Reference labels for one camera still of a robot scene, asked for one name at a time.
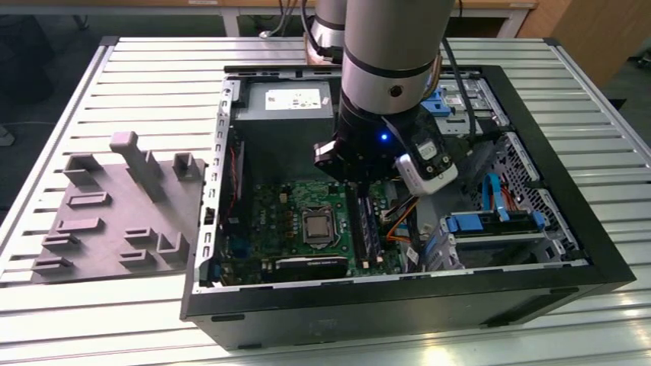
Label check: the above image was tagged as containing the black RAM slot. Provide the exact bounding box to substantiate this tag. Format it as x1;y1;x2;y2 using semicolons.
344;181;371;269

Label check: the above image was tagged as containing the grey power supply unit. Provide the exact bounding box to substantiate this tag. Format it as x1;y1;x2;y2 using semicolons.
231;82;340;184

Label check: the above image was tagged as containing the blue plastic drive latch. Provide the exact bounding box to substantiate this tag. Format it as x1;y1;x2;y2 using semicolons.
420;86;454;117

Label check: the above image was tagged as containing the green motherboard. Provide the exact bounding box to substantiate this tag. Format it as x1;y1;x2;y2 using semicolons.
218;178;408;285

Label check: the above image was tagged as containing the silver CPU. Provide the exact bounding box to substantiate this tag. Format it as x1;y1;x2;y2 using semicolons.
304;213;332;238

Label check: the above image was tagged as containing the metal CPU socket cover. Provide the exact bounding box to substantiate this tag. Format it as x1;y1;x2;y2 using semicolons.
300;207;338;248

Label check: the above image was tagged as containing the metal optical drive cage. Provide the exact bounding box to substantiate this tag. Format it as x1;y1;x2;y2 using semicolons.
435;74;510;161

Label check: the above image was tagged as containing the black graphics card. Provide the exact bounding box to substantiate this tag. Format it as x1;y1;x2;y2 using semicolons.
262;254;352;284

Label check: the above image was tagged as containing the hard disk in blue carrier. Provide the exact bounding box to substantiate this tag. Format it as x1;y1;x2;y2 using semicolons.
439;211;549;239

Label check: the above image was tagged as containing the metal disk bay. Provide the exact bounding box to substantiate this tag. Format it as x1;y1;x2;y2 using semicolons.
436;211;586;268

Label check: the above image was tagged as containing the black open PC case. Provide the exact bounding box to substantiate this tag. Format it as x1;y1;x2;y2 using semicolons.
178;64;638;351

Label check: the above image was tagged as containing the white-framed wooden desk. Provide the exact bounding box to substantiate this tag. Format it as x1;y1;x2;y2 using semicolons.
218;0;541;39

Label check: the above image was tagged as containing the grey plastic parts rack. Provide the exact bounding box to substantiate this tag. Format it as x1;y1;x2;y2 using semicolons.
31;131;210;285

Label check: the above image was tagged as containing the brown wooden cabinet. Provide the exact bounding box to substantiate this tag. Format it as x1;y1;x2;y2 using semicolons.
517;0;651;91

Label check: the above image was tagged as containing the silver rounded wrist camera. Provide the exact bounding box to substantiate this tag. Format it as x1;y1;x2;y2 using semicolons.
394;140;459;197

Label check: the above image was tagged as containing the orange wire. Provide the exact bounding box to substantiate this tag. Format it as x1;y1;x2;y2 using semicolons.
386;201;423;243

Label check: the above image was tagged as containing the black camera cable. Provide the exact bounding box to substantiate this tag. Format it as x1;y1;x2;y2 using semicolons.
439;36;482;138

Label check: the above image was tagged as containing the black cable bundle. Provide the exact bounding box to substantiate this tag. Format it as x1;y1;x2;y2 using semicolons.
455;136;503;161

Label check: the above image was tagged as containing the thin red wire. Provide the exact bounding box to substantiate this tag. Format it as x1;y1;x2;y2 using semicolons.
228;144;242;226

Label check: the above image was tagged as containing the blue SATA cable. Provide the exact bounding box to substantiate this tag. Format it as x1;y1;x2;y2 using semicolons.
481;173;513;223

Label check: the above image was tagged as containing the short blue cable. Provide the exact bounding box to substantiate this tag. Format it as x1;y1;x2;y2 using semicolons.
426;234;444;264

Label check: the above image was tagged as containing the hanging cable with metal plug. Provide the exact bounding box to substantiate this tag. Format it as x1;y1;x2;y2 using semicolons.
258;0;316;40

